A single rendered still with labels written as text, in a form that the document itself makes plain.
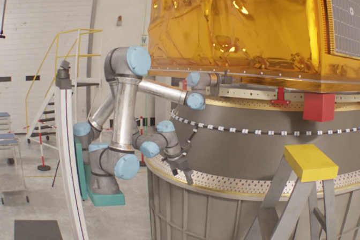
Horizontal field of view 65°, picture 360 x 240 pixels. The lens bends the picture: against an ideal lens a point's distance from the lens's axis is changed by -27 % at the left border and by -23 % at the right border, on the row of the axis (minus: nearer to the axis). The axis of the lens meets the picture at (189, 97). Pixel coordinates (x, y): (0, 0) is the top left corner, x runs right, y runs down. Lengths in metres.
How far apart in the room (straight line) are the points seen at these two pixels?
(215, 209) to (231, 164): 0.30
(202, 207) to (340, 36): 1.30
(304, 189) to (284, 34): 0.89
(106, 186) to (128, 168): 0.19
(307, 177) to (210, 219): 1.07
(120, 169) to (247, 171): 0.82
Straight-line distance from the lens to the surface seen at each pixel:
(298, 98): 2.01
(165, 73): 2.90
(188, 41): 2.52
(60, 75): 1.70
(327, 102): 1.72
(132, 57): 1.37
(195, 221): 2.19
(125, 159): 1.39
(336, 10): 1.76
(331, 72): 1.73
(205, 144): 2.14
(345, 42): 1.80
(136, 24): 10.25
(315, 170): 1.15
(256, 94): 2.03
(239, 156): 2.00
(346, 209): 2.16
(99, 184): 1.54
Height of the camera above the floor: 1.84
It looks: 5 degrees down
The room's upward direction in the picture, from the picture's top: 1 degrees clockwise
